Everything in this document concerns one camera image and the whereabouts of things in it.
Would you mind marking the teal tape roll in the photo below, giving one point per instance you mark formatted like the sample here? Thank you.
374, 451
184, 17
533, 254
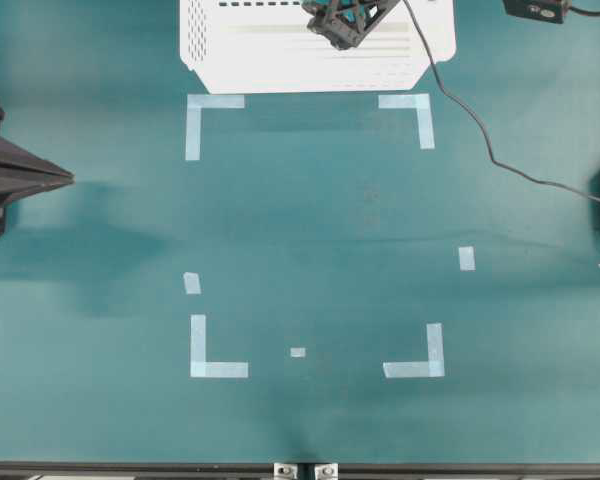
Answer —
348, 17

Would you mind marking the black table edge rail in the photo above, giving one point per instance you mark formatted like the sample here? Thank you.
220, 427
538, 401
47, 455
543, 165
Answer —
346, 470

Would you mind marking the left metal table bracket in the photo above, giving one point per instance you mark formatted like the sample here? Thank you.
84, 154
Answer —
285, 471

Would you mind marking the right metal table bracket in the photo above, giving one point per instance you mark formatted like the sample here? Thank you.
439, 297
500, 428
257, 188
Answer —
329, 471

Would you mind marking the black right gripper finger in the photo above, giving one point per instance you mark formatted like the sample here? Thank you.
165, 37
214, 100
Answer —
369, 14
326, 22

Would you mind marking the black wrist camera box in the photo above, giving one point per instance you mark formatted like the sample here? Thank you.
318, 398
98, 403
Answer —
549, 11

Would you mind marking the white perforated plastic basket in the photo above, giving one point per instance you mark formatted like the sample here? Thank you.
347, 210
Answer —
247, 47

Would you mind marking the metal table bracket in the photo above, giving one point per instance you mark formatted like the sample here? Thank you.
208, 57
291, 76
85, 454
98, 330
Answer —
285, 471
329, 471

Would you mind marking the tiny centre tape square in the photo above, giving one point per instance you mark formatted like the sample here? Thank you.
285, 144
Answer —
298, 352

